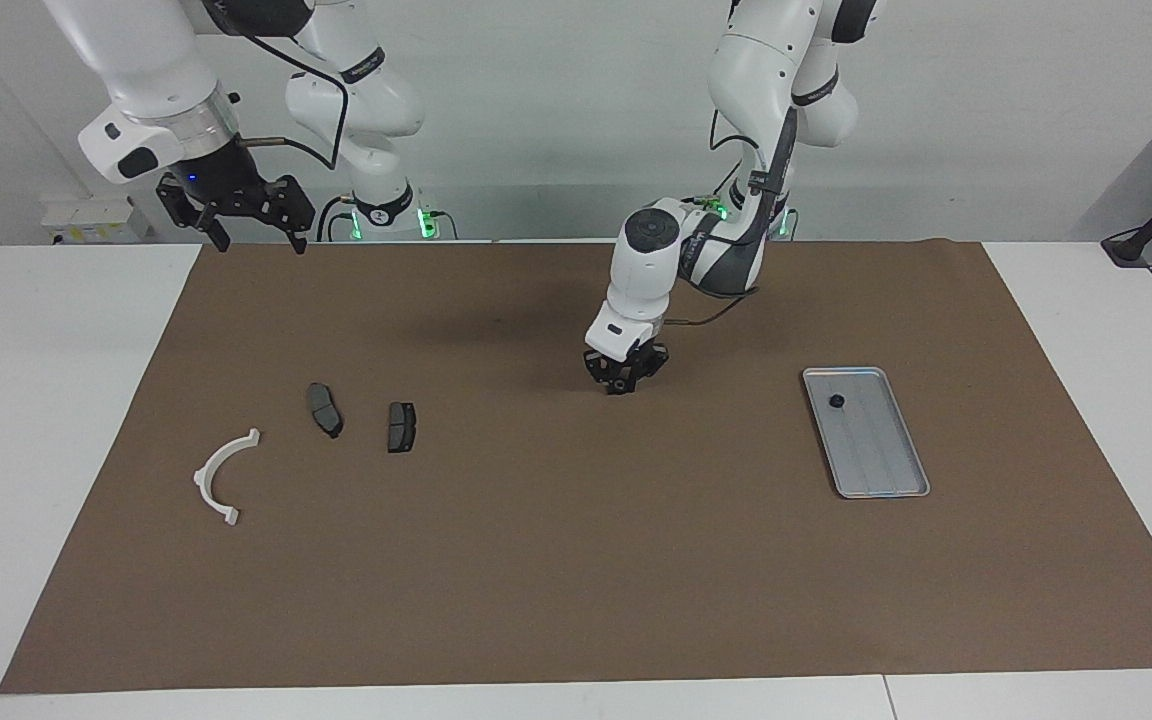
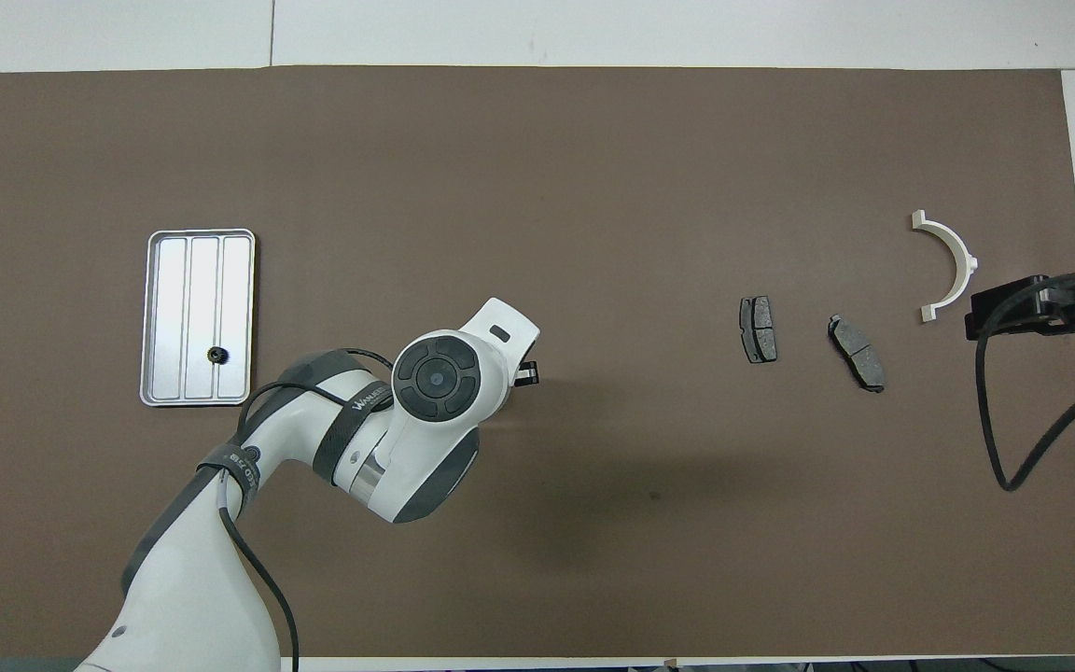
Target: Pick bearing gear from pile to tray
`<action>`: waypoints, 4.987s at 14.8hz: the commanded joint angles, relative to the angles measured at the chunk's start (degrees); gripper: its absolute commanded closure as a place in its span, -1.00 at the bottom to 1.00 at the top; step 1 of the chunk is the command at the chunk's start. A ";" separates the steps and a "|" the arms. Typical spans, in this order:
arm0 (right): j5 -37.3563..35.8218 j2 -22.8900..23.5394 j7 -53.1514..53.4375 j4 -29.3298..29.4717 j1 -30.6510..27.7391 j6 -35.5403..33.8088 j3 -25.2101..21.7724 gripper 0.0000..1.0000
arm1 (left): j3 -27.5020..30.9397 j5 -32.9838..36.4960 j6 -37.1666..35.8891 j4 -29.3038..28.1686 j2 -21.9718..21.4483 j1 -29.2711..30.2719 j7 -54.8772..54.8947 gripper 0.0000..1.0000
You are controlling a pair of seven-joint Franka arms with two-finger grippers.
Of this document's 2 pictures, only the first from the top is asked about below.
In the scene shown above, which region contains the white semicircular plastic bracket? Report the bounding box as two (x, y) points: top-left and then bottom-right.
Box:
(193, 428), (262, 527)

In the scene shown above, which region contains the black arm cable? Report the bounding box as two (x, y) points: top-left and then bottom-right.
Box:
(664, 100), (797, 328)
(206, 0), (349, 171)

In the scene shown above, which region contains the silver metal tray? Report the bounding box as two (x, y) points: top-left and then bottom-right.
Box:
(802, 367), (931, 499)

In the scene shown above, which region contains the long grey brake pad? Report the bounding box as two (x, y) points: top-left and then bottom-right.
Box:
(308, 383), (345, 440)

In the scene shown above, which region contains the brown table mat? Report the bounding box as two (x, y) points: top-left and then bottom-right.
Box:
(0, 240), (1152, 694)

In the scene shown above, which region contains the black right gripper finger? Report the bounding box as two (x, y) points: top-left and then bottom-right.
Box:
(274, 176), (317, 254)
(156, 178), (232, 253)

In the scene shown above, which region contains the short dark brake pad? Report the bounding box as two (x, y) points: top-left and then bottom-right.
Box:
(386, 402), (418, 454)

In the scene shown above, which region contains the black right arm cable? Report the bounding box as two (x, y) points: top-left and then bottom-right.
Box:
(206, 0), (349, 171)

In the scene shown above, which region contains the white box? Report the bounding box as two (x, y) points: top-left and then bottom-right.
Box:
(41, 195), (152, 244)

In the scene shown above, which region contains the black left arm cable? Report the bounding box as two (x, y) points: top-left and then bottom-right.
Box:
(664, 100), (797, 328)

